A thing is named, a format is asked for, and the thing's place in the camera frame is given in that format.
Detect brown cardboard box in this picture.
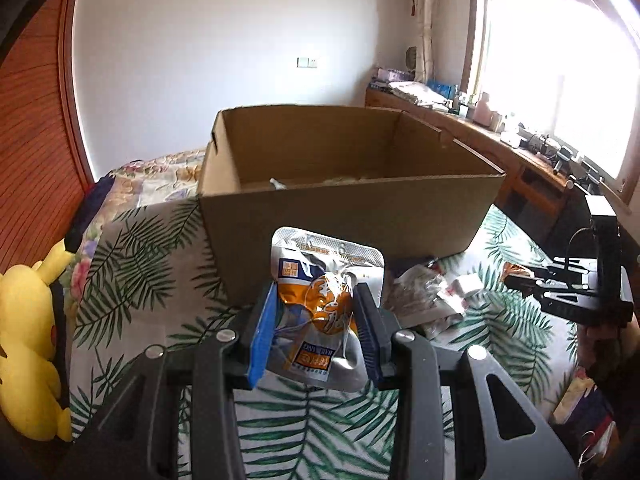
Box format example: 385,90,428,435
196,105,507,307

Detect black chair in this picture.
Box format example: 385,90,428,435
545,182,607,262

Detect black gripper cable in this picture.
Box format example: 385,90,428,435
564,226,599,267

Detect stack of folded cloths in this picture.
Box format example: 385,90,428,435
387,80,442,109

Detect purple box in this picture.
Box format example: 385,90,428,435
372,66,416,84

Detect floral quilt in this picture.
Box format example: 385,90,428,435
75,147,209,312

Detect person's right hand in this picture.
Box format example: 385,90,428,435
577,326,637,382

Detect yellow plush toy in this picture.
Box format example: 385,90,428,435
0,237,77,444

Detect clear grey snack packet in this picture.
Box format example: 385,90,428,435
387,262,467,339

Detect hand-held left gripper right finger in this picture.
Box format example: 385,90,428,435
351,281,583,480

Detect silver orange snack pouch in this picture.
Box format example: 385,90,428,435
260,226,386,392

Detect wooden louvered wardrobe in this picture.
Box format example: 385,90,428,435
0,0,99,272

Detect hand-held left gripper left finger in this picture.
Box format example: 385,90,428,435
52,280,279,480

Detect blue packets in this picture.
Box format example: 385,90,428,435
427,80,459,101

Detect small white snack packet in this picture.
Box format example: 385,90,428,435
450,272,484,299

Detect patterned curtain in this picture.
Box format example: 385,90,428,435
402,0,442,84

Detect leaf print blanket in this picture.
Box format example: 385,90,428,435
70,199,592,480

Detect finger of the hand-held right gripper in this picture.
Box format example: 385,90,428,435
504,274,601,317
532,257,599,282

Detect pink bottle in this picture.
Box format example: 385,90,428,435
474,91,494,126

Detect wooden framed window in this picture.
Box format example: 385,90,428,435
462,0,640,202

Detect wooden side cabinet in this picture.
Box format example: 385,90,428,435
365,85,602,242

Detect red snack packet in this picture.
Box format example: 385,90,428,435
500,261,534,287

